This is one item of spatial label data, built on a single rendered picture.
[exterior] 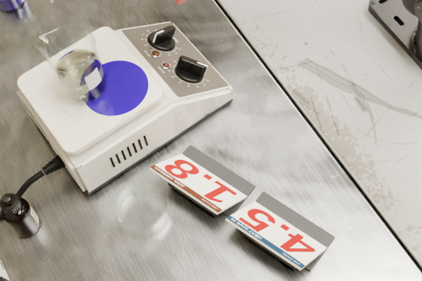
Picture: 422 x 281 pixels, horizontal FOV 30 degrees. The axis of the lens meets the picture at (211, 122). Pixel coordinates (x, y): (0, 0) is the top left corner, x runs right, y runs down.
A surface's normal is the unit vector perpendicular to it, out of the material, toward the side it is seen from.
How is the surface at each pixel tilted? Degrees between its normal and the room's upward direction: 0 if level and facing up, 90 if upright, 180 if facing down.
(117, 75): 0
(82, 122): 0
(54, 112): 0
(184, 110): 90
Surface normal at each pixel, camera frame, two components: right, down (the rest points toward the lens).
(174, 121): 0.58, 0.66
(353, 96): -0.11, -0.52
